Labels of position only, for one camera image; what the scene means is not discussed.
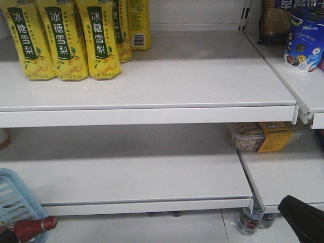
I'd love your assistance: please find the light blue plastic basket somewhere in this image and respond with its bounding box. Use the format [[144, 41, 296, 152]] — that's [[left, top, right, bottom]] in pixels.
[[1, 168, 48, 242]]

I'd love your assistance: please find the red coke bottle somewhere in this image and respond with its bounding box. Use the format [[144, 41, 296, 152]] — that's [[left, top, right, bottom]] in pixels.
[[1, 216, 58, 242]]

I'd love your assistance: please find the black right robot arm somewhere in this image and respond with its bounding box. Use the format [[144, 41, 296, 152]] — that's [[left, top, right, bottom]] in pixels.
[[278, 195, 323, 242]]

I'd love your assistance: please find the white metal shelf unit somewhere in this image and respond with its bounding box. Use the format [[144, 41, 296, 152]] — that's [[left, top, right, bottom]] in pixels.
[[1, 1, 323, 215]]

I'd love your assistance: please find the yellow label cracker pack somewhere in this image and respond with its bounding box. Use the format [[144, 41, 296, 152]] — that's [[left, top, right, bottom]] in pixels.
[[227, 121, 307, 153]]

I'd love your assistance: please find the yellow pear drink carton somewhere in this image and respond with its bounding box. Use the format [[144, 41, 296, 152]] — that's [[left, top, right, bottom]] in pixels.
[[76, 1, 122, 80], [128, 0, 151, 51], [1, 1, 56, 81], [36, 1, 89, 81], [112, 0, 132, 63]]

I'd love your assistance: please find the clear water bottle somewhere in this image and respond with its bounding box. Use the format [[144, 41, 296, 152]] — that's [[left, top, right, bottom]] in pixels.
[[258, 213, 279, 229], [236, 207, 264, 236]]

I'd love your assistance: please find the brown cookie bag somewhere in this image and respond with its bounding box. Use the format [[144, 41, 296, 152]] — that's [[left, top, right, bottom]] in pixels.
[[259, 1, 292, 45]]

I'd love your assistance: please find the blue cookie cup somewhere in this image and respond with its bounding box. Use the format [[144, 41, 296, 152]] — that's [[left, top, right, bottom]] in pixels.
[[283, 7, 323, 73]]

